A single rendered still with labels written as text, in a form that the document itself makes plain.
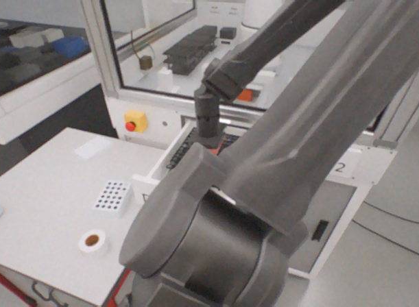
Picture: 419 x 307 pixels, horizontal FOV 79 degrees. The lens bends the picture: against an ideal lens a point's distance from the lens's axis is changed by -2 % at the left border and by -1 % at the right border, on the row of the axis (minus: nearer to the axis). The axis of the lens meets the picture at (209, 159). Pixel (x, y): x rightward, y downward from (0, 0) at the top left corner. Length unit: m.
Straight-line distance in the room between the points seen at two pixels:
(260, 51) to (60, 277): 0.71
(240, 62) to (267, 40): 0.07
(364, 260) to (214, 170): 1.70
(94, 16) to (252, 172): 0.88
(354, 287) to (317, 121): 1.58
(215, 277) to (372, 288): 1.61
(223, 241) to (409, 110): 0.74
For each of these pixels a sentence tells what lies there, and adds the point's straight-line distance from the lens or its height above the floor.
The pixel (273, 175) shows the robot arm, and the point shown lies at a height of 1.31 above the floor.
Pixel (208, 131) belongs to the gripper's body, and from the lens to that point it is 0.60.
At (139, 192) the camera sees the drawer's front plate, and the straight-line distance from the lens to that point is 0.75.
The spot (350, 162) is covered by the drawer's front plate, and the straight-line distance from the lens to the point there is 0.92.
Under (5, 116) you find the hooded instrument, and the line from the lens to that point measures 1.27.
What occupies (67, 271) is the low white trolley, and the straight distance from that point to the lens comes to 0.82.
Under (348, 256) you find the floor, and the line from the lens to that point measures 1.80.
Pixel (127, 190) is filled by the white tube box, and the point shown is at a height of 0.80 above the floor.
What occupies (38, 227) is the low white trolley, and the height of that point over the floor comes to 0.76.
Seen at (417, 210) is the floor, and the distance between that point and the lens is 2.29.
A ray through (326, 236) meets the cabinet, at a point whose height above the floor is 0.44.
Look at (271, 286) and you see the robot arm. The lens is 0.20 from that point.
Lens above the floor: 1.42
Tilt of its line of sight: 41 degrees down
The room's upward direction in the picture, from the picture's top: straight up
